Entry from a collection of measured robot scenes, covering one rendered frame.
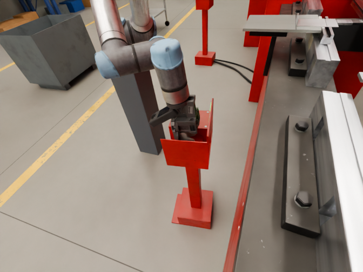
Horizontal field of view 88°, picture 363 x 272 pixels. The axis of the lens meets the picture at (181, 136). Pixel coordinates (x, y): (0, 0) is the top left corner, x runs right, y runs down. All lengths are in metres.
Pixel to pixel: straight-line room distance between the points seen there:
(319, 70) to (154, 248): 1.19
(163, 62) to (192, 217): 0.95
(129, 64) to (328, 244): 0.56
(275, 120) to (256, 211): 0.29
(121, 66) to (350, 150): 0.54
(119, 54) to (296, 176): 0.51
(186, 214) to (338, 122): 0.94
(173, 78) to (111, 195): 1.21
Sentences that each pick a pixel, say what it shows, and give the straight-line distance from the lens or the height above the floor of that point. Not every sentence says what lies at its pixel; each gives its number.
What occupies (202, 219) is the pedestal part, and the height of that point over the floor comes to 0.12.
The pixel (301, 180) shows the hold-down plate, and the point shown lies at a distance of 0.45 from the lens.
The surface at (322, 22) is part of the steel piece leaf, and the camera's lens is 0.95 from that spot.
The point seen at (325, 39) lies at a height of 0.98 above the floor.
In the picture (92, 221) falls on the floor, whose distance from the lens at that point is 1.53.
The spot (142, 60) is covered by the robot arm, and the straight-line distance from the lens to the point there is 0.56.
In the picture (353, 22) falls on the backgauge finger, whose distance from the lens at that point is 0.97.
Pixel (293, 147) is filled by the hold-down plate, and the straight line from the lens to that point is 0.50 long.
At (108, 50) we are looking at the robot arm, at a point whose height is 1.07.
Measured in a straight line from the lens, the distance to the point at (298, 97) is 0.72.
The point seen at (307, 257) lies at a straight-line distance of 0.43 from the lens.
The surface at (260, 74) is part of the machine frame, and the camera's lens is 2.00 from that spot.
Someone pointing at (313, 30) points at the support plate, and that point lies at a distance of 0.88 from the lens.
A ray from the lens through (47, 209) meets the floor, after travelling 1.77.
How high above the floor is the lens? 1.26
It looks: 46 degrees down
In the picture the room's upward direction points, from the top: 8 degrees counter-clockwise
